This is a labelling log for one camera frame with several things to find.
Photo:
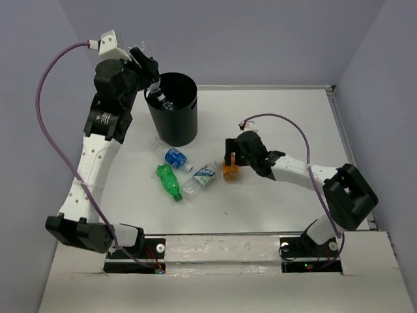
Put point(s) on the clear bottle without label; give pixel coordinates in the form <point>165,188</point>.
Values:
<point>166,104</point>

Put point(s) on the clear bottle white green label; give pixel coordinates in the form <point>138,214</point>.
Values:
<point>200,181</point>

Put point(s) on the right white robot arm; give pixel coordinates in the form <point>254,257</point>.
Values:
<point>348,197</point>

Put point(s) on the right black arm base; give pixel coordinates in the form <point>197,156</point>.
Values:
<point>316,259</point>

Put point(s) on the green plastic bottle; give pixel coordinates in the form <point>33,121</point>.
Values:
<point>169,181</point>

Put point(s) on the black cylindrical waste bin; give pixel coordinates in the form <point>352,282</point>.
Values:
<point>179,126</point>

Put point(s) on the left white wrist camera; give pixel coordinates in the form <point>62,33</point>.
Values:
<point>110,47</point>

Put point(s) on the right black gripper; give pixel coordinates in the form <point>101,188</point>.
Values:
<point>231,145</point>

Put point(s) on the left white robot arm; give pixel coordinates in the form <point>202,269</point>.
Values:
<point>80,223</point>

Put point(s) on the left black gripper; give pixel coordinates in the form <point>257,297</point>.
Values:
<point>148,74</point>

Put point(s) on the orange juice bottle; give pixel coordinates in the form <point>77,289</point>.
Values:
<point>231,173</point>

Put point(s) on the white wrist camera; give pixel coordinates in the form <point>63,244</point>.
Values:
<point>110,47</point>
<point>249,125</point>

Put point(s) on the clear bottle blue label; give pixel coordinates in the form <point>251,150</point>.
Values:
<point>170,155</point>

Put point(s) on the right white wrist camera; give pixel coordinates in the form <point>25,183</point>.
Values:
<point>249,125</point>

